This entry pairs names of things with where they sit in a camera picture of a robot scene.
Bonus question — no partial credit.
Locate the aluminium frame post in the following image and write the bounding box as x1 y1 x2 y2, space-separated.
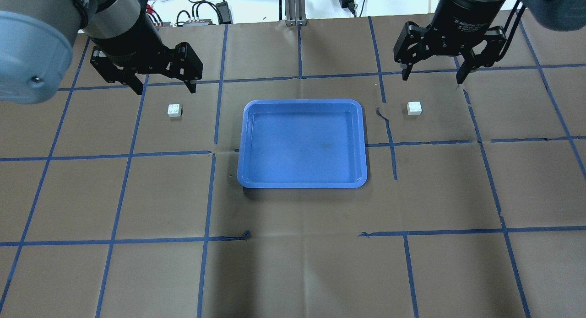
285 0 307 27

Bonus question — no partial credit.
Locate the white block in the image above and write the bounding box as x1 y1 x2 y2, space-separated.
407 101 423 116
167 103 184 119

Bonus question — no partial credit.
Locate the blue plastic tray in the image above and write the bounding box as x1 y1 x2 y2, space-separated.
237 99 368 189

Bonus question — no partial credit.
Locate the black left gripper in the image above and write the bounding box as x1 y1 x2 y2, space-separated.
90 23 203 95

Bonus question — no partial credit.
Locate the black power adapter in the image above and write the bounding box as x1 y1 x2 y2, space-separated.
215 1 232 24

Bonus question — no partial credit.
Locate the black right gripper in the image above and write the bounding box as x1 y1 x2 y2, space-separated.
394 0 507 84

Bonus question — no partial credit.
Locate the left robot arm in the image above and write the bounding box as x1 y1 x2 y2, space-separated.
0 0 203 104

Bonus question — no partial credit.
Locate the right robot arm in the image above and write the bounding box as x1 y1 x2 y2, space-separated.
393 0 586 84

